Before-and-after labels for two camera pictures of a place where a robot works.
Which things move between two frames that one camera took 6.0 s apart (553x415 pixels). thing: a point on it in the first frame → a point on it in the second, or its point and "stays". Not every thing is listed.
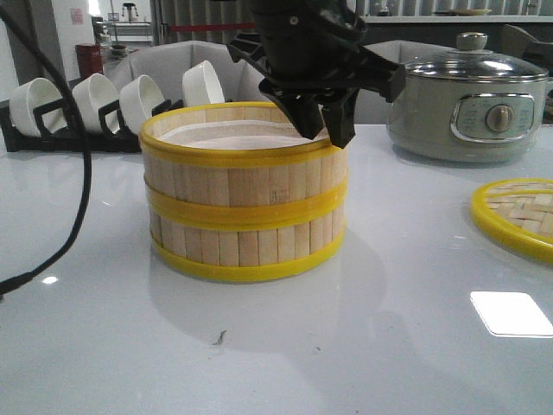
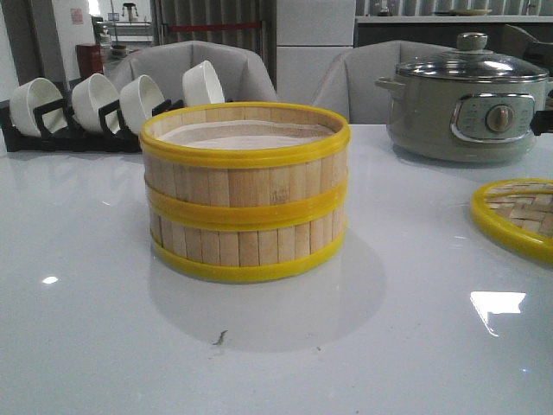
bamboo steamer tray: [238, 165] stays
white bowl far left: [35, 93] stays
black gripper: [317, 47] → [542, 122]
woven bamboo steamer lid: [517, 214] stays
